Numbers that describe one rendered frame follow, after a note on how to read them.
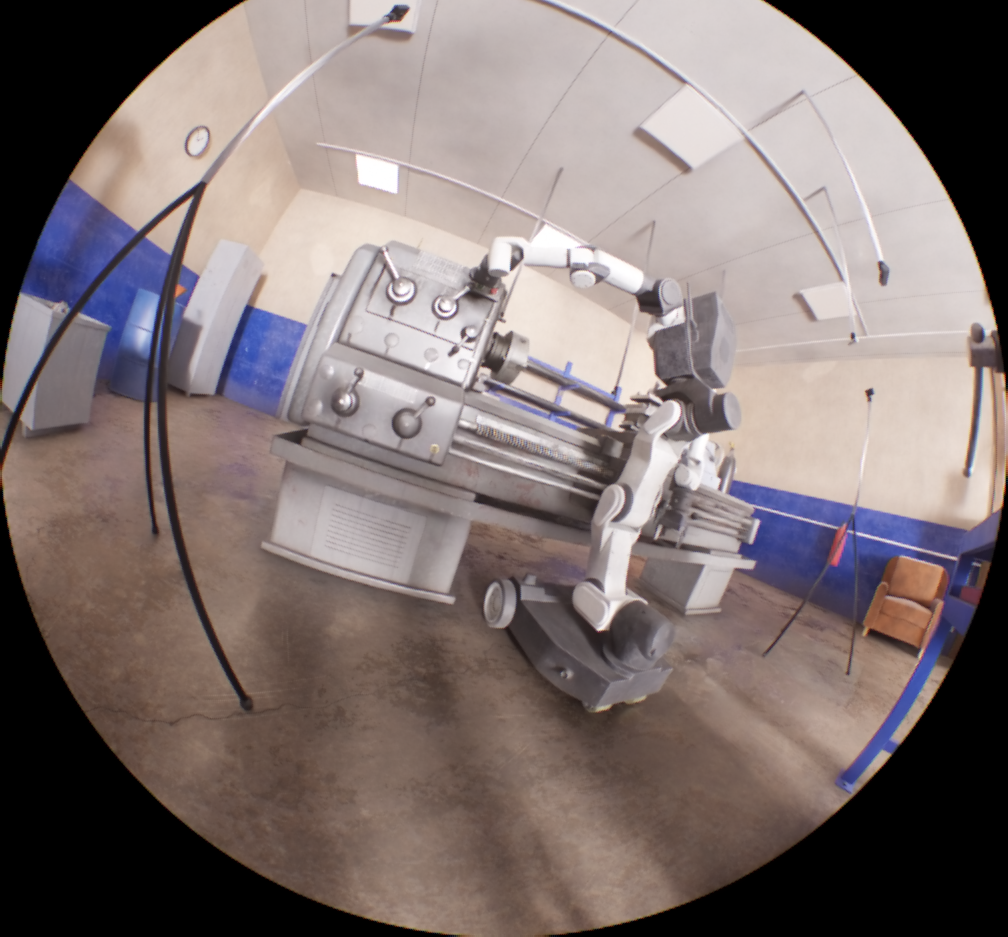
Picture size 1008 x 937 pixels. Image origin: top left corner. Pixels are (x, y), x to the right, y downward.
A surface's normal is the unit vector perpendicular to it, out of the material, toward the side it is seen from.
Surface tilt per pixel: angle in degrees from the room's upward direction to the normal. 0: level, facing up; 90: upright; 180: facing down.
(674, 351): 98
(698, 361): 112
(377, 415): 90
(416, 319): 90
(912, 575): 89
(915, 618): 90
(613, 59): 180
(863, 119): 180
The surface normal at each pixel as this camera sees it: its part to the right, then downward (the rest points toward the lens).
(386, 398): 0.29, 0.07
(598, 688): -0.72, -0.27
